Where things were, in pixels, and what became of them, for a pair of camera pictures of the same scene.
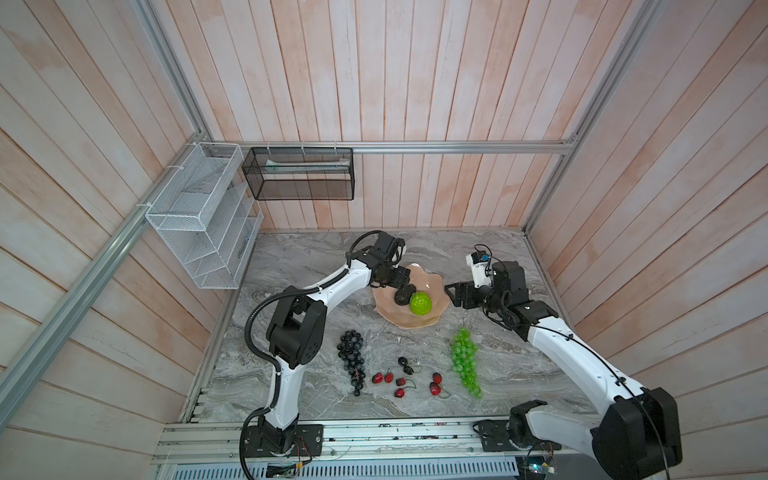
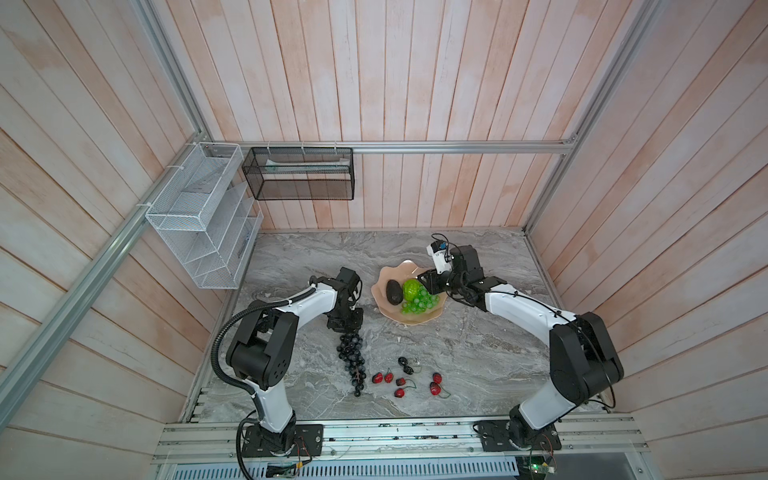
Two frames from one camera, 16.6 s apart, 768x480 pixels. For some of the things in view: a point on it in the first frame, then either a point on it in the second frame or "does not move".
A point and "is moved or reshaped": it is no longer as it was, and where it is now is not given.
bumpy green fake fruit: x=420 y=303 is moved or reshaped
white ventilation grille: x=442 y=469 does not move
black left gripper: x=402 y=277 → x=354 y=326
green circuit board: x=532 y=467 does not move
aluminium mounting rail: x=446 y=440 does not move
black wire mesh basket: x=301 y=173 does not move
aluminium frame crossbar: x=391 y=147 does not move
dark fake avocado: x=403 y=294 is moved or reshaped
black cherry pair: x=403 y=361 does not move
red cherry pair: x=378 y=377 does not move
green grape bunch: x=464 y=361 → x=416 y=299
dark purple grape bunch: x=349 y=350 does not move
